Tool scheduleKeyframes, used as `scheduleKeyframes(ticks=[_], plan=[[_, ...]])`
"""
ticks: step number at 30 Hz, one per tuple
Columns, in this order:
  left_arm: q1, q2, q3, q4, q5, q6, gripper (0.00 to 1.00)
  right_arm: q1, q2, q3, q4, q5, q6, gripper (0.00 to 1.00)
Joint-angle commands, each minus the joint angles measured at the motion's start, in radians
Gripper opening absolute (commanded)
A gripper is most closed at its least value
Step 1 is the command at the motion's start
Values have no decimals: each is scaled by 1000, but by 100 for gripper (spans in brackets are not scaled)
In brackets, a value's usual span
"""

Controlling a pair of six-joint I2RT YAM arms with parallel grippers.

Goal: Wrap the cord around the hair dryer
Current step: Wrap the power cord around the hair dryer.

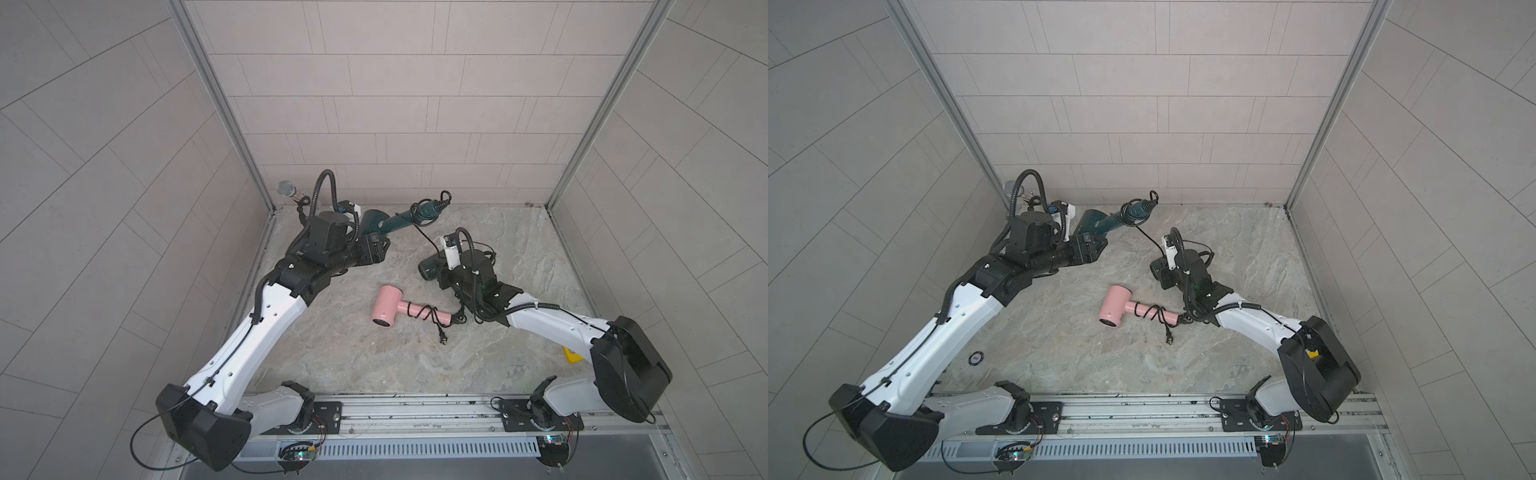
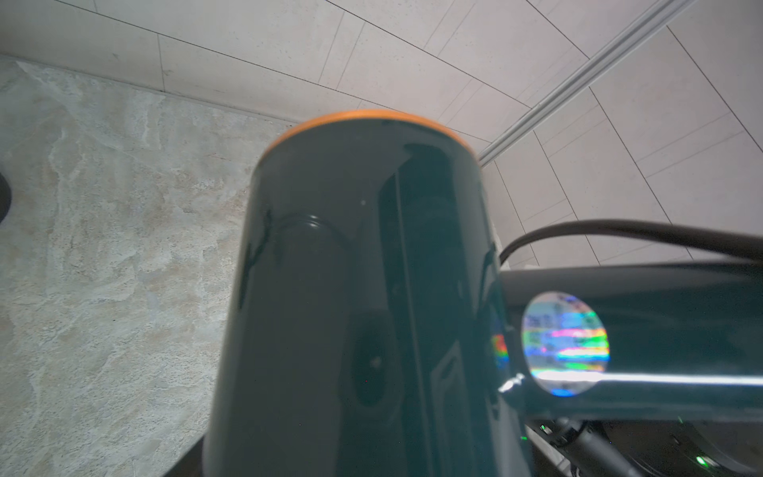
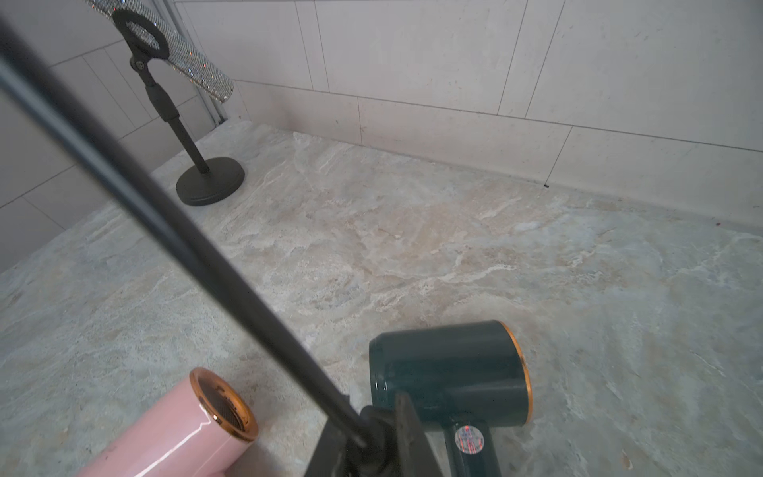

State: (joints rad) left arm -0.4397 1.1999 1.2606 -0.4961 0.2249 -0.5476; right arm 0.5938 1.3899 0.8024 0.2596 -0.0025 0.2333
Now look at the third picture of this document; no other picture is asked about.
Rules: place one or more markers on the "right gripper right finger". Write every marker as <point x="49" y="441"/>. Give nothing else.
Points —
<point x="416" y="458"/>

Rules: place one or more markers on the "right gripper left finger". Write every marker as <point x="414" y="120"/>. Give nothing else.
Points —
<point x="329" y="458"/>

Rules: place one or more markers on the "green hair dryer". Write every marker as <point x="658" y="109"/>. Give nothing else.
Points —
<point x="464" y="379"/>

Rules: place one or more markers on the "pink hair dryer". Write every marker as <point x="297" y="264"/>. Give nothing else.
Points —
<point x="200" y="428"/>

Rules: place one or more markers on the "black microphone stand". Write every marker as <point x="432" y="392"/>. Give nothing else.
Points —
<point x="149" y="38"/>

